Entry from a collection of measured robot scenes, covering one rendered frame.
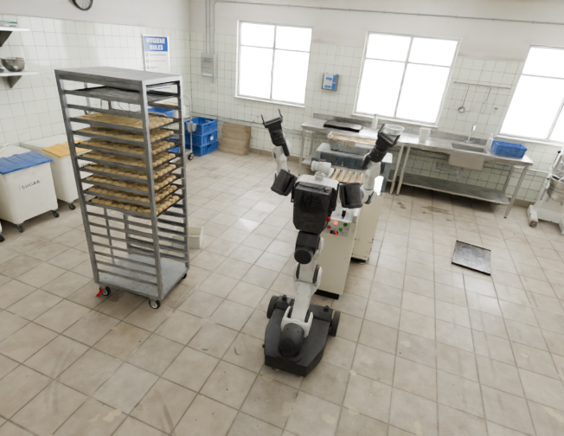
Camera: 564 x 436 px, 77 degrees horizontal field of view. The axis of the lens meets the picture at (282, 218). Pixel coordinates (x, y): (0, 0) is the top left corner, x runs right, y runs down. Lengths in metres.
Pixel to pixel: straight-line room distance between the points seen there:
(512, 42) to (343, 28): 2.46
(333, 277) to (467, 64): 4.27
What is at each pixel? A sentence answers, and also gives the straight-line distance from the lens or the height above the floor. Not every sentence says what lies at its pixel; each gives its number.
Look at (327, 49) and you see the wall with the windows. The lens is 6.61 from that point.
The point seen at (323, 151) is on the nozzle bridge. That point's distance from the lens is 3.50.
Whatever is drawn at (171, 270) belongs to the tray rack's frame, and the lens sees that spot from 3.41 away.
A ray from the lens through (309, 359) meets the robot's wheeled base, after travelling 2.62.
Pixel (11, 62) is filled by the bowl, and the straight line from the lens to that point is 4.95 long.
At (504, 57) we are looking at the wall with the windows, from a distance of 6.50.
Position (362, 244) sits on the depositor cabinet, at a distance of 3.82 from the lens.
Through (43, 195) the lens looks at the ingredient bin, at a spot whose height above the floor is 0.34.
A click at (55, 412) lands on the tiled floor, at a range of 2.78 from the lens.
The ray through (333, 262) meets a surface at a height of 0.41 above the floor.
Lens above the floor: 2.11
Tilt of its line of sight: 27 degrees down
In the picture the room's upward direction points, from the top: 5 degrees clockwise
